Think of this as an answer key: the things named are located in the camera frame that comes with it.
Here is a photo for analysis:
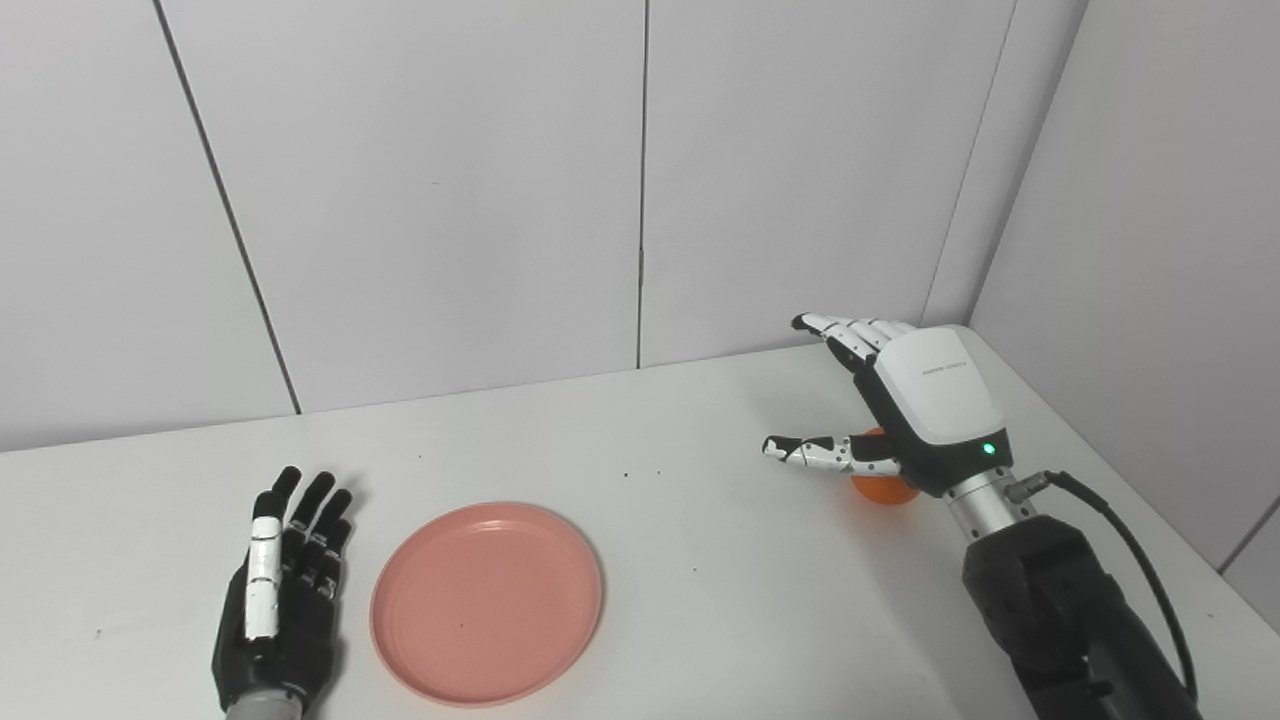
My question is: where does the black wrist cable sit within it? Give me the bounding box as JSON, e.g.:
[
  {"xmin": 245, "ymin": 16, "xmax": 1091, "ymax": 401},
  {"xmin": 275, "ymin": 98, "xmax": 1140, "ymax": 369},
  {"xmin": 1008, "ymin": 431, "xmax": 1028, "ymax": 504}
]
[{"xmin": 1004, "ymin": 470, "xmax": 1201, "ymax": 707}]

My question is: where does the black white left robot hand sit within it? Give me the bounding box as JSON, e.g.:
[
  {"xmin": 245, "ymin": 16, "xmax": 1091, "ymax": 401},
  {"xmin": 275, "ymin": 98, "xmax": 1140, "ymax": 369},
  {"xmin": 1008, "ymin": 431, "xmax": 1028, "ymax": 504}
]
[{"xmin": 210, "ymin": 466, "xmax": 356, "ymax": 717}]

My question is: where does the orange fruit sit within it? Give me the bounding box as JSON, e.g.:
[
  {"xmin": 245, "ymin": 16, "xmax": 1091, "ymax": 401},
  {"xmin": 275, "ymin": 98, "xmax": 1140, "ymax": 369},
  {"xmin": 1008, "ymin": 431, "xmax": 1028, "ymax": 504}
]
[{"xmin": 850, "ymin": 428, "xmax": 920, "ymax": 506}]

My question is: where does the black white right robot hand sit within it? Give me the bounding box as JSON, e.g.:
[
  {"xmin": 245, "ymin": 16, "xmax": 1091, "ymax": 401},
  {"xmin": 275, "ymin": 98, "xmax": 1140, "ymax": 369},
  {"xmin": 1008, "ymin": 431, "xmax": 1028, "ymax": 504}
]
[{"xmin": 761, "ymin": 313, "xmax": 1015, "ymax": 499}]

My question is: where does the pink round plate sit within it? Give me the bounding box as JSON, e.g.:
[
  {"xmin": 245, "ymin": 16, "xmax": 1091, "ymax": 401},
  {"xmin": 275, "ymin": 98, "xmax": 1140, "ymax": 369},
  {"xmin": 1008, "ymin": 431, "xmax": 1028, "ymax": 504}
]
[{"xmin": 370, "ymin": 502, "xmax": 605, "ymax": 709}]

